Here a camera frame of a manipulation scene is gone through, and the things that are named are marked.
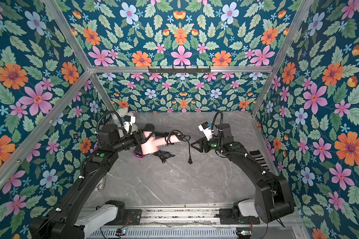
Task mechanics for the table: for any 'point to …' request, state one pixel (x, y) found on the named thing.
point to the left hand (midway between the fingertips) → (152, 132)
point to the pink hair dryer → (151, 146)
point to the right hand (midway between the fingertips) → (198, 140)
